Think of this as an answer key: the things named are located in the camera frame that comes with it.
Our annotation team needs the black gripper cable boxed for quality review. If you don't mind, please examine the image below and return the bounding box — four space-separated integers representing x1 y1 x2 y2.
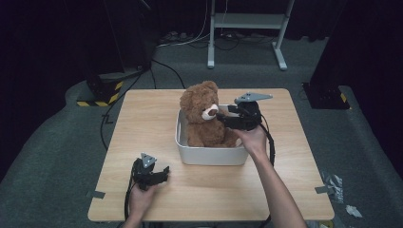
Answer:
124 177 136 221
259 114 276 228

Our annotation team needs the person's left hand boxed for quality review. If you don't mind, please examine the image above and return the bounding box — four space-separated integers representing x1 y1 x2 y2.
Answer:
128 183 160 220

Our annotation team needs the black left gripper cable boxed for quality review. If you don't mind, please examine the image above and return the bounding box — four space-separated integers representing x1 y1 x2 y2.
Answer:
124 177 136 221

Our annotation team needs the crumpled white paper scrap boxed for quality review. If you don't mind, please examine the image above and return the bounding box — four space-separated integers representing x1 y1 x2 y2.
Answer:
345 204 364 219

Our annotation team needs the person's right hand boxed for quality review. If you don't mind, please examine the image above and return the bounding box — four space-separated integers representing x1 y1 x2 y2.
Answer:
235 124 269 161

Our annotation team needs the brown teddy bear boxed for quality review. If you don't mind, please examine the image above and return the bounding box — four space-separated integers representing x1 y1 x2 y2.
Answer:
179 80 240 148

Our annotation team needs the white plastic storage box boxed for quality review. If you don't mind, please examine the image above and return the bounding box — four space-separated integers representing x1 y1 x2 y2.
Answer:
174 104 250 166

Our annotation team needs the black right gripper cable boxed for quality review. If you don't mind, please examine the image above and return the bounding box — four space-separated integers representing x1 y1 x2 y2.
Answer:
259 114 276 228

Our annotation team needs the crumpled clear plastic wrap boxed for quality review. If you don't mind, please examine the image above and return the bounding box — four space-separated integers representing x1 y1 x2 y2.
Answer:
320 170 345 204

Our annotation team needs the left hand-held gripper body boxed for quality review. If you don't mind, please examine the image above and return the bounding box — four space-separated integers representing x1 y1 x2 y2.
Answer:
130 152 160 192

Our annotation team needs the black striped stand base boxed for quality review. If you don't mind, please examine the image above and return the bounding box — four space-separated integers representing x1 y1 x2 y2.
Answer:
76 71 126 108

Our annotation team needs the dark power strip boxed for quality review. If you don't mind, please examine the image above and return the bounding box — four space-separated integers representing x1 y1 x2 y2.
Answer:
159 30 195 45

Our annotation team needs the white floor cable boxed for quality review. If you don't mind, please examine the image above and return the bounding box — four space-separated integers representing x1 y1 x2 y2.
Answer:
156 0 213 48

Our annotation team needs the white metal stand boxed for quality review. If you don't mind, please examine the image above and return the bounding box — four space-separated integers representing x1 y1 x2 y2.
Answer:
206 0 296 71

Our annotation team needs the long black floor cable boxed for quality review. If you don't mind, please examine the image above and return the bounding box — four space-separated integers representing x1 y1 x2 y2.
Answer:
99 70 145 151

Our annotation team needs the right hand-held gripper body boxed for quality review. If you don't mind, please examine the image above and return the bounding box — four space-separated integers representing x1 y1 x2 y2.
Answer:
233 91 274 132

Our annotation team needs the black curved floor cable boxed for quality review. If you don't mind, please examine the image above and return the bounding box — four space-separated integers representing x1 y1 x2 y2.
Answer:
151 58 187 90

